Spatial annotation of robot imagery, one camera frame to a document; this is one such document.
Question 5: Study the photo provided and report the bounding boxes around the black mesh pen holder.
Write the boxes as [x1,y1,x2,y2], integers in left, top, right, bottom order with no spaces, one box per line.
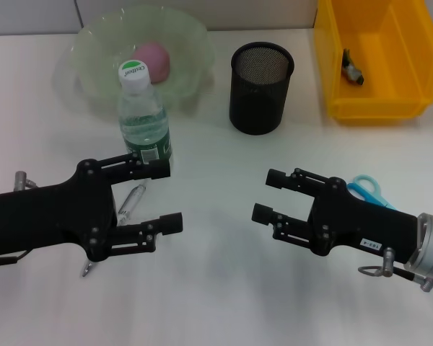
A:
[229,42,296,136]

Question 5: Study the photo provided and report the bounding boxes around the left gripper cable with plugs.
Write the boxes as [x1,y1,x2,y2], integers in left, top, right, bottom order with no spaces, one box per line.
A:
[0,170,39,268]

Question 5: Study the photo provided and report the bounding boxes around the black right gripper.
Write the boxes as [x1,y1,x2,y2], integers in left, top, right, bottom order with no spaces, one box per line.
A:
[250,167,420,267]

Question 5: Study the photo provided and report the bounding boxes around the right gripper cable with plugs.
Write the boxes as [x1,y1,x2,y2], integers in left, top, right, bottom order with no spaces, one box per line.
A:
[357,247,433,293]

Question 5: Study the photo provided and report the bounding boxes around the yellow plastic bin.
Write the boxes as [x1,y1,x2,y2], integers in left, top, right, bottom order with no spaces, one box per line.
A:
[312,0,433,127]

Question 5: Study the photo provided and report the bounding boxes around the blue scissors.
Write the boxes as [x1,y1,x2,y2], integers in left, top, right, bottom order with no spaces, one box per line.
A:
[346,174,398,211]

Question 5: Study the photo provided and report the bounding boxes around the gripper cable with plugs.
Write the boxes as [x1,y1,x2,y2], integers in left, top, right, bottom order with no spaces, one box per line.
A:
[0,170,39,268]
[357,247,433,293]

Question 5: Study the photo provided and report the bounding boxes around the green glass fruit bowl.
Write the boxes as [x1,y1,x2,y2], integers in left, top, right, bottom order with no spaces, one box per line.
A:
[53,7,216,113]

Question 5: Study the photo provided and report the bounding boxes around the clear green-label water bottle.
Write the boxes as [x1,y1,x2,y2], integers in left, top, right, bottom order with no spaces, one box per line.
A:
[116,60,175,171]

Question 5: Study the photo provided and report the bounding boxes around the silver ballpoint pen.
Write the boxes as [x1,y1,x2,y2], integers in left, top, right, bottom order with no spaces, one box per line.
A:
[80,181,149,279]

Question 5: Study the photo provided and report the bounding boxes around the pink toy peach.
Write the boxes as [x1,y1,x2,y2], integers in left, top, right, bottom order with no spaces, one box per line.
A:
[133,41,172,85]

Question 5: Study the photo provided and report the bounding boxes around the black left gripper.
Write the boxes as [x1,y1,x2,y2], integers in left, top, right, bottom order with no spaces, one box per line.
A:
[0,158,118,263]

